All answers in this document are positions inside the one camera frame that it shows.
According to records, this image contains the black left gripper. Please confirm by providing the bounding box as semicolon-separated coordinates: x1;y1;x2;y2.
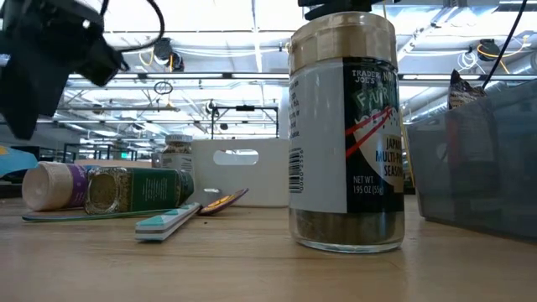
0;0;130;142

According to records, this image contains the white plastic bin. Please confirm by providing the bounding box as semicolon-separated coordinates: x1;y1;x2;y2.
190;138;291;208

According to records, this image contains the green label spice jar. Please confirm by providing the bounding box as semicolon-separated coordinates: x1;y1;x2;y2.
83;165;196;216

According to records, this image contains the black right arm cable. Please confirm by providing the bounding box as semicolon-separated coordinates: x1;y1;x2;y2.
481;0;529;90

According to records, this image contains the teal white toothbrush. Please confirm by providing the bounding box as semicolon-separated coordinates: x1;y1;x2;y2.
133;201;202;242

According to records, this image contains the furikake jar gold lid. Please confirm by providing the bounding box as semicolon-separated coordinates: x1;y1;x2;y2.
286;11;407;254

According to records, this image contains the small silver metal object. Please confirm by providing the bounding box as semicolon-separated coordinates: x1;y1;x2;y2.
193;187;223;206

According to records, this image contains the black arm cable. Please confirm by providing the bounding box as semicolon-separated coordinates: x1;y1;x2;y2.
99;0;166;55
481;0;529;90

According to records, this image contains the white lid seasoning jar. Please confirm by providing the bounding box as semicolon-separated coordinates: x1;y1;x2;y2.
160;133;195;173

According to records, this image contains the black metal rig frame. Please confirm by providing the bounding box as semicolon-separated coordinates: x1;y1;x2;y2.
209;103;281;140

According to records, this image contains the brown orange snack bag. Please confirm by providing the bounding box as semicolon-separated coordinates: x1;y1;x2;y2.
447;69;487;111

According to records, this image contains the black ceiling cord reel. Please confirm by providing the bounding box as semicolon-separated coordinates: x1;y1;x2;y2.
151;36;185;72
476;37;529;75

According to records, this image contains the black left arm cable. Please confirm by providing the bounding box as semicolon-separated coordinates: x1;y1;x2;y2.
99;0;166;55

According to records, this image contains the purple label spice jar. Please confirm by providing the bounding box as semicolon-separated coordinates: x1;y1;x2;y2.
21;161;90;212

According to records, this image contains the blue ramen noodle packet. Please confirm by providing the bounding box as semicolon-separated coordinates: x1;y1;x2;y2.
0;144;39;178

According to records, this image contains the gray translucent plastic bin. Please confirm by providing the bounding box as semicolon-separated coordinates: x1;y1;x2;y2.
405;77;537;241

